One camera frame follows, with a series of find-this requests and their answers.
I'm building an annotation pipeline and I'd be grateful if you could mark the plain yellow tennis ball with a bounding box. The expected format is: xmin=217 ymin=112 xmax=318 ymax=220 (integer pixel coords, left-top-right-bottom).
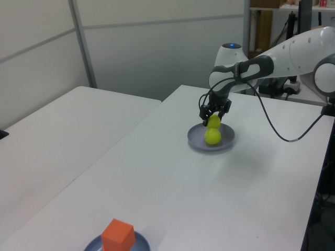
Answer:
xmin=207 ymin=115 xmax=221 ymax=130

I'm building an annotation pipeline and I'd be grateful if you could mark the purple plastic plate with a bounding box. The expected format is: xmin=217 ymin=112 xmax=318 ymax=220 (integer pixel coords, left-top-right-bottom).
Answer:
xmin=186 ymin=123 xmax=236 ymax=153

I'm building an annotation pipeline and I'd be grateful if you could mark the black mount bracket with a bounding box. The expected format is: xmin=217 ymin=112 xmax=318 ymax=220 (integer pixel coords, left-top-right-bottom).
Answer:
xmin=321 ymin=97 xmax=335 ymax=117

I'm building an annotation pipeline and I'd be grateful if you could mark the orange foam cube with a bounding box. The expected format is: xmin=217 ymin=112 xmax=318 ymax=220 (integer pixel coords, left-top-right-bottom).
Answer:
xmin=101 ymin=219 xmax=137 ymax=251

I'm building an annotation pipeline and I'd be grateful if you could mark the grey partition post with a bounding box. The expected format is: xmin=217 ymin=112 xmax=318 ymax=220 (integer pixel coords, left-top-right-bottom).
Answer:
xmin=242 ymin=0 xmax=252 ymax=60
xmin=68 ymin=0 xmax=98 ymax=89

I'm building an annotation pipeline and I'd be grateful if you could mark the brown cardboard panel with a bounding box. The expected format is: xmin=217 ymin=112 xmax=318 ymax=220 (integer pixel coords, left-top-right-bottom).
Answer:
xmin=254 ymin=10 xmax=273 ymax=52

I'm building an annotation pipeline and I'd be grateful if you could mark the white shelf board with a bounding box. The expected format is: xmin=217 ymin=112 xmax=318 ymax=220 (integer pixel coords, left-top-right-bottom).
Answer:
xmin=250 ymin=6 xmax=335 ymax=13

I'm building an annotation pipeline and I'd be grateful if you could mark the yellow tennis ball black print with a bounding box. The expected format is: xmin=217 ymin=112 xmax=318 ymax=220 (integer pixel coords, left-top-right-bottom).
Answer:
xmin=204 ymin=128 xmax=222 ymax=145

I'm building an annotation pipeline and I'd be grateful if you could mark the blue plastic plate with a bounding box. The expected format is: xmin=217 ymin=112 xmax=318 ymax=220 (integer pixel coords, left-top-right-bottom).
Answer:
xmin=83 ymin=230 xmax=152 ymax=251

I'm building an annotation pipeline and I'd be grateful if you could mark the black monitor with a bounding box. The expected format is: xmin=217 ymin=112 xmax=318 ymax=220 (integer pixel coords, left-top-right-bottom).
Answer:
xmin=298 ymin=0 xmax=312 ymax=35

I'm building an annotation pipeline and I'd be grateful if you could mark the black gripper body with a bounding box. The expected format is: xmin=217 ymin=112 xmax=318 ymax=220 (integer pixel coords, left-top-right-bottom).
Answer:
xmin=205 ymin=91 xmax=231 ymax=108

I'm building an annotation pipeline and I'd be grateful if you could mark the black power device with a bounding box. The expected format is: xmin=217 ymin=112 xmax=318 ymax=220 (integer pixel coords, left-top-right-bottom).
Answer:
xmin=258 ymin=75 xmax=300 ymax=99

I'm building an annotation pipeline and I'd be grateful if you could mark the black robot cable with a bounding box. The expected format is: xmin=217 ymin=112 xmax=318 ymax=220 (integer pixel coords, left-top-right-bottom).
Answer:
xmin=198 ymin=74 xmax=325 ymax=143

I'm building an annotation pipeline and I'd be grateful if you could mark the black monitor stand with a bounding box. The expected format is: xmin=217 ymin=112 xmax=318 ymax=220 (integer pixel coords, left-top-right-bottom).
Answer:
xmin=286 ymin=12 xmax=298 ymax=40

